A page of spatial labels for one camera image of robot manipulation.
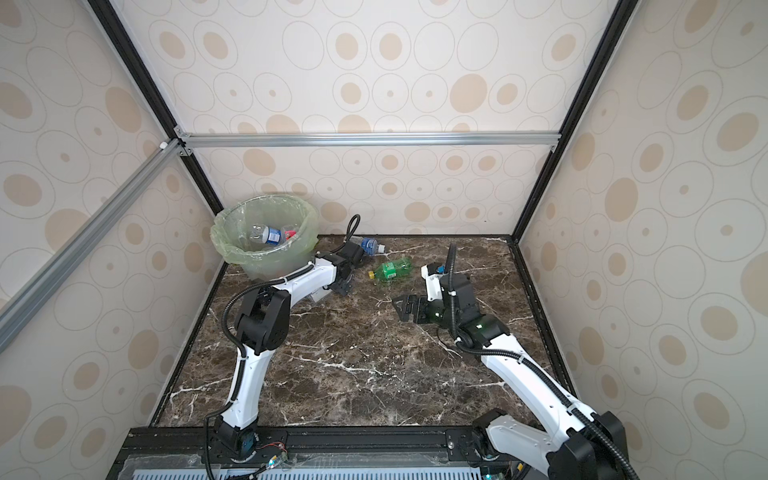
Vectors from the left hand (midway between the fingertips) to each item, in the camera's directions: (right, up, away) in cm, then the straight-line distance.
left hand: (336, 272), depth 101 cm
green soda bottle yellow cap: (+19, +1, +2) cm, 19 cm away
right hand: (+23, -7, -24) cm, 34 cm away
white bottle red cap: (-13, +12, -9) cm, 20 cm away
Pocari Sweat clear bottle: (+11, +10, +9) cm, 17 cm away
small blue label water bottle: (-22, +13, -4) cm, 26 cm away
